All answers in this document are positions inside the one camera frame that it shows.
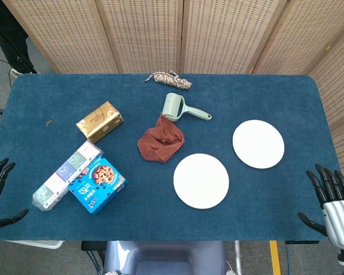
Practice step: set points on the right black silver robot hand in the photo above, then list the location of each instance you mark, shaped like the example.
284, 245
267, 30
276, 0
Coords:
338, 215

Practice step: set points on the white round plate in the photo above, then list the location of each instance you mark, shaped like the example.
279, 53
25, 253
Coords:
201, 180
258, 143

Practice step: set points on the brown crumpled cloth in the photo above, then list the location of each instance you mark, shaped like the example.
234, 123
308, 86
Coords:
161, 141

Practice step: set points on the pastel tissue multipack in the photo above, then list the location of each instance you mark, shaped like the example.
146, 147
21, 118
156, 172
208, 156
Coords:
64, 172

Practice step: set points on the small brown twig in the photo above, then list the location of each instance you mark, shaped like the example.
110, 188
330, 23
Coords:
48, 123

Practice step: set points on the blue cookie box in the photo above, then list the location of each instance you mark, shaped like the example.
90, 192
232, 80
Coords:
97, 184

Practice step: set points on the metal table leg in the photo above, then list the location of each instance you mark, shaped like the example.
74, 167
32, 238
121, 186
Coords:
238, 257

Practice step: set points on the gold tissue pack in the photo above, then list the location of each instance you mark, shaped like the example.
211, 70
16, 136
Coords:
100, 121

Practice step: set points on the person's leg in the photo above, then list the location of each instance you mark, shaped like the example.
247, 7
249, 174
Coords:
8, 31

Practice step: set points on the dark blue table mat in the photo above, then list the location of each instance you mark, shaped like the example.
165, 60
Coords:
246, 94

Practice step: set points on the lavender robot torso base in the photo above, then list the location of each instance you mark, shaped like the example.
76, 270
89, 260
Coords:
166, 257

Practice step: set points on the pale green lint roller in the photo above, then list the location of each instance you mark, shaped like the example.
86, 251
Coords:
175, 108

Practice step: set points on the wooden woven folding screen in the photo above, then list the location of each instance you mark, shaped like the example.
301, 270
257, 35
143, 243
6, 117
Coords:
218, 34

